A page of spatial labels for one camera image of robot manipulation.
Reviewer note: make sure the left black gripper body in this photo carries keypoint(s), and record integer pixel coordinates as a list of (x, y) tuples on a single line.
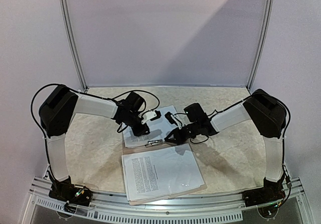
[(130, 122)]

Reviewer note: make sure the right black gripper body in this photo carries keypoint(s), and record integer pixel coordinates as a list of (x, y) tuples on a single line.
[(181, 132)]

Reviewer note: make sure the translucent brown folder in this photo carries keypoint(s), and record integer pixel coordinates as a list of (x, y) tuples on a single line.
[(160, 178)]

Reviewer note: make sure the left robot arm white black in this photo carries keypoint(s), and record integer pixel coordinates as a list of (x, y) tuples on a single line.
[(63, 105)]

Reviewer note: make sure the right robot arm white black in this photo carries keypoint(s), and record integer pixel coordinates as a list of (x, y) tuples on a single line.
[(268, 114)]

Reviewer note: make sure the metal folder clip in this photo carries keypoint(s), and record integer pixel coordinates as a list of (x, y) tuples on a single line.
[(154, 142)]

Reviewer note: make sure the perforated metal strip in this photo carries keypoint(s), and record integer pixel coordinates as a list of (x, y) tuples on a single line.
[(49, 211)]

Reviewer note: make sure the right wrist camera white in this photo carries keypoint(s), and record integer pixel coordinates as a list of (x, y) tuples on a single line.
[(173, 120)]

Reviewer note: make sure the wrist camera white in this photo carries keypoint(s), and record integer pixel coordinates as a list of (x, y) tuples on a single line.
[(150, 115), (173, 120)]

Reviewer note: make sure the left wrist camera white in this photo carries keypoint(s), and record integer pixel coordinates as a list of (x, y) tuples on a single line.
[(150, 115)]

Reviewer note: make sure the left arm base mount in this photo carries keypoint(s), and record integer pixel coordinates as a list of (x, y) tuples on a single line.
[(71, 193)]

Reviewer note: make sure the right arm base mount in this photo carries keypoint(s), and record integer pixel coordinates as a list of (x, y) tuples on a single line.
[(270, 192)]

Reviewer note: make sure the aluminium front rail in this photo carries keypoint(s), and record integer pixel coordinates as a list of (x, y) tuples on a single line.
[(192, 204)]

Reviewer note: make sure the left aluminium frame post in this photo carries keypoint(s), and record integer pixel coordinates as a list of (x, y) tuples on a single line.
[(72, 44)]

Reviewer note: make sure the aluminium frame post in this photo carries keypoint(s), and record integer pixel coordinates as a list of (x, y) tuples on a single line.
[(262, 38), (72, 44)]

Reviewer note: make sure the right aluminium frame post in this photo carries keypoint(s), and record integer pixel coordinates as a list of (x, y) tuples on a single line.
[(262, 38)]

